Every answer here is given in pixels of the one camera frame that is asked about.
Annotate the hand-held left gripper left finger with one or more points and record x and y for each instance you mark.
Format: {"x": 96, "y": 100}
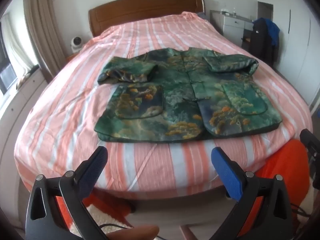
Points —
{"x": 93, "y": 166}

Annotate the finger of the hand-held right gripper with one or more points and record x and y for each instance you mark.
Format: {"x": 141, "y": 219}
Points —
{"x": 310, "y": 140}

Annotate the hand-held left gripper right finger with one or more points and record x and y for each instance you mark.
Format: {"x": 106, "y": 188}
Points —
{"x": 228, "y": 172}

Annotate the green printed jacket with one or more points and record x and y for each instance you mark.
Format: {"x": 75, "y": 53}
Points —
{"x": 175, "y": 100}

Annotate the chair with dark clothes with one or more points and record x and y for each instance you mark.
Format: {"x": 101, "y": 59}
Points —
{"x": 260, "y": 40}

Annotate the orange cloth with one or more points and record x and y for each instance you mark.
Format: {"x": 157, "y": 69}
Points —
{"x": 282, "y": 165}

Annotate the orange white rug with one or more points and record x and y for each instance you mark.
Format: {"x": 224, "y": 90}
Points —
{"x": 105, "y": 210}

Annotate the grey bed base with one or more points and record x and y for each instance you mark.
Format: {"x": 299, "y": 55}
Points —
{"x": 175, "y": 205}

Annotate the human thumb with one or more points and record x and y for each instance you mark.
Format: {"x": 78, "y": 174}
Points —
{"x": 135, "y": 232}

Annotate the white window-side cabinet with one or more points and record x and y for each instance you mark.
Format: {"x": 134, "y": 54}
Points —
{"x": 17, "y": 110}

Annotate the blue hanging garment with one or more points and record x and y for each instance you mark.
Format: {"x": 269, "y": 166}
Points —
{"x": 273, "y": 31}

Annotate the white drawer cabinet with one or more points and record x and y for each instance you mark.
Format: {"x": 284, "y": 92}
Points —
{"x": 232, "y": 25}

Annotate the window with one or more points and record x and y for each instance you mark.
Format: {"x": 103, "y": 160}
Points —
{"x": 6, "y": 55}

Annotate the beige curtain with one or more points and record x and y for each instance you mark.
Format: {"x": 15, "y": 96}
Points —
{"x": 37, "y": 25}

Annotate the wooden headboard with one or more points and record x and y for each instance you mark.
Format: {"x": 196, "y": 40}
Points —
{"x": 140, "y": 7}

